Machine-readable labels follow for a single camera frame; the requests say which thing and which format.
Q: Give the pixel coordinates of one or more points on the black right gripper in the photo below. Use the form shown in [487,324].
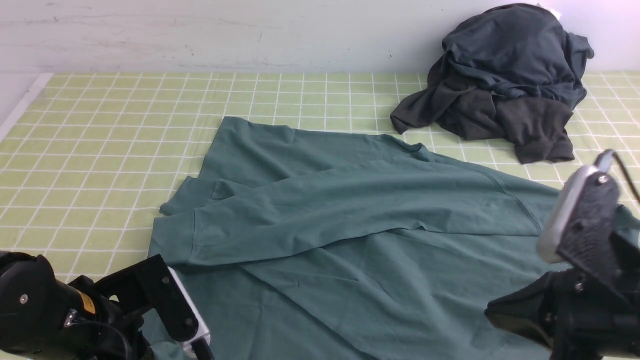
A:
[591,310]

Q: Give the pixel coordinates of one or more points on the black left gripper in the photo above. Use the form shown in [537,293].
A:
[116,305]

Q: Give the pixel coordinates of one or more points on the green long-sleeve top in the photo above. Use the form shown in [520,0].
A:
[307,245]

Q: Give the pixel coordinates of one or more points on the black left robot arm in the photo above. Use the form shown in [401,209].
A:
[43,318]

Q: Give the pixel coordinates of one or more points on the green checkered tablecloth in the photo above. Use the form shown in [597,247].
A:
[87,168]

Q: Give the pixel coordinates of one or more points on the dark brown crumpled garment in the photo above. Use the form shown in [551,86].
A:
[535,126]

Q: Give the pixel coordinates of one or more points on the dark blue-grey crumpled garment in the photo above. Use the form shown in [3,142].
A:
[519,50]

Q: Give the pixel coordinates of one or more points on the white garment tag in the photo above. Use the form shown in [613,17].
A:
[549,9]

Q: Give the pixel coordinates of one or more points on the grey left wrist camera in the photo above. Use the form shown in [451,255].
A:
[197,345]

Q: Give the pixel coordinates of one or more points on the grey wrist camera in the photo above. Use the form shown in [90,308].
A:
[569,199]
[197,345]

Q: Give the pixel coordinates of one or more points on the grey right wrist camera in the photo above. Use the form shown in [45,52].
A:
[569,199]

